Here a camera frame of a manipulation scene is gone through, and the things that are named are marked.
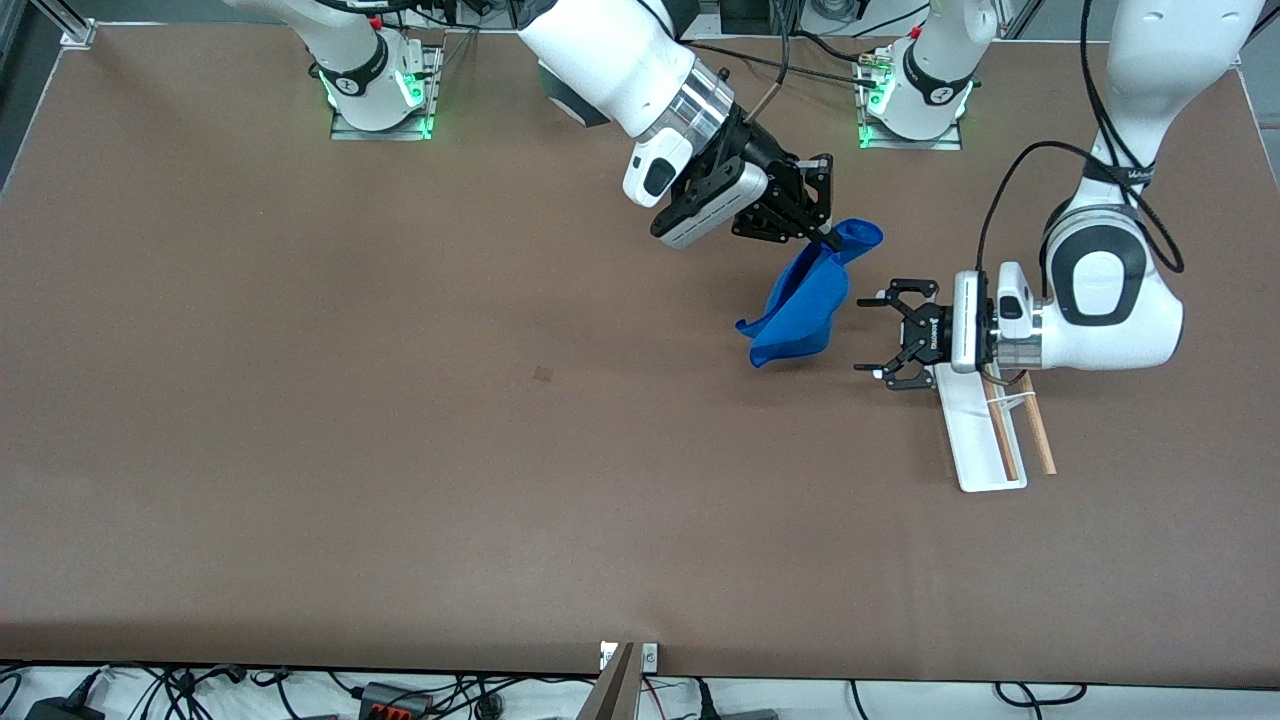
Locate blue microfibre towel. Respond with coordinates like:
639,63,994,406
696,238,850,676
735,218,886,369

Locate white rack with wooden rods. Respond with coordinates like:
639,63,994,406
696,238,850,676
935,365,1058,493

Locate grey power strip orange switches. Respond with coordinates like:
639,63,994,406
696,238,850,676
358,682,433,720

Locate long thick black cable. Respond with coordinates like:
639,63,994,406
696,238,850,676
690,42,881,91

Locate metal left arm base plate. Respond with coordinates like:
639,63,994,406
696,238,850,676
857,118,964,152

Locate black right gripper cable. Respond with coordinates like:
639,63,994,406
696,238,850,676
745,0,793,126

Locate short black cable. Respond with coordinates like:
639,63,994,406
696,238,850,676
795,30,866,63

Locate looped black cable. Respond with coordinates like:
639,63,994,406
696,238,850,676
993,682,1088,707

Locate small silver post bracket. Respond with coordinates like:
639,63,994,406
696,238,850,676
600,642,660,673

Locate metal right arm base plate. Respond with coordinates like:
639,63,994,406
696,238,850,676
330,108,437,142

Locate brown camera post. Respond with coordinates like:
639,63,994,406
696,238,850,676
575,643,641,720

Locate aluminium frame profile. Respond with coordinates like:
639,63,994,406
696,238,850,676
28,0,91,36

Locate tangled black cable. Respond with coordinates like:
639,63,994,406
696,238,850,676
130,665,251,720

